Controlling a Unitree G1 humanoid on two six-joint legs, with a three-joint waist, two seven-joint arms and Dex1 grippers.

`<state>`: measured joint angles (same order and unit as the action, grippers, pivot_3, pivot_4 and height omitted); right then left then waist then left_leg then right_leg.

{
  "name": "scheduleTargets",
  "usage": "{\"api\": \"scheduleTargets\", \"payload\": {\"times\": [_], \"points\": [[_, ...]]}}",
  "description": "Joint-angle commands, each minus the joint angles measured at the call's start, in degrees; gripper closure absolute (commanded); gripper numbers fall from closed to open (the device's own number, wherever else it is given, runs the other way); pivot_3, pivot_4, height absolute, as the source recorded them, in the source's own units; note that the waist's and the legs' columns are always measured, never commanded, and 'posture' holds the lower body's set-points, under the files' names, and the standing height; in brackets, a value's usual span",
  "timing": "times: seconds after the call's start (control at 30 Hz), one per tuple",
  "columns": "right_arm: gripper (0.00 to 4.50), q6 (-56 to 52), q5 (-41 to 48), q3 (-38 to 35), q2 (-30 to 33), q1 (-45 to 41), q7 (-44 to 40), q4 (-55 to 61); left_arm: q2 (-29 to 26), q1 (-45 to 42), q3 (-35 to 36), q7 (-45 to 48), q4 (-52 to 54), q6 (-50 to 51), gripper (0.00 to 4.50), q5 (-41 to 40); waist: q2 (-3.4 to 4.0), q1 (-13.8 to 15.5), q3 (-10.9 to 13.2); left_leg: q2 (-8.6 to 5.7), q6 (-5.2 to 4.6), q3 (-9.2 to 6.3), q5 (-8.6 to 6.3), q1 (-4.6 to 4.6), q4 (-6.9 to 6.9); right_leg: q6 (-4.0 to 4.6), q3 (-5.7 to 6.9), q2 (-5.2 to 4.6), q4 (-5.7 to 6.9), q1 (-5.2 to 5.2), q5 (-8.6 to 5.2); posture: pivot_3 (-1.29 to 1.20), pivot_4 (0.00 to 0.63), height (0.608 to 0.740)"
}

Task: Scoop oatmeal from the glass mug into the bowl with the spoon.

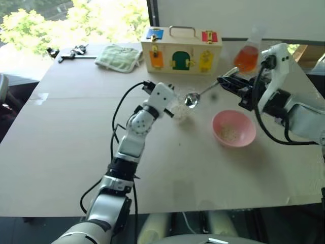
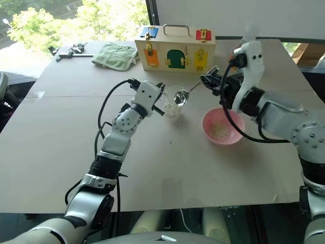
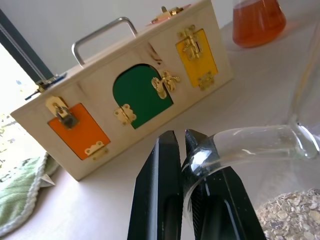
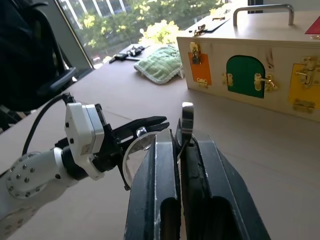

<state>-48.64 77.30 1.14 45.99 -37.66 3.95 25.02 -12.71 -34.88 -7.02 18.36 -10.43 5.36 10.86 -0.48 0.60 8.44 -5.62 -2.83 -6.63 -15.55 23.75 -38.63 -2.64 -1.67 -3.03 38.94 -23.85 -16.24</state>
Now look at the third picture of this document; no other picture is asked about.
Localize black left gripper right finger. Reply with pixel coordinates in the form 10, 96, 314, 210
184, 128, 267, 240

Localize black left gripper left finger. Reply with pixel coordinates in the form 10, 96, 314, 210
126, 130, 184, 240

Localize glass mug with oatmeal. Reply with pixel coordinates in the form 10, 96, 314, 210
181, 0, 320, 240

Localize wooden lock box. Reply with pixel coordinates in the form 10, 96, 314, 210
10, 0, 235, 182

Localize green knitted cloth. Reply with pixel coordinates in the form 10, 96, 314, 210
0, 151, 61, 238

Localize glass flask with orange liquid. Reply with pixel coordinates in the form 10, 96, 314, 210
232, 0, 287, 49

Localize dark window frame bar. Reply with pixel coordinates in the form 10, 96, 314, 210
0, 8, 55, 82

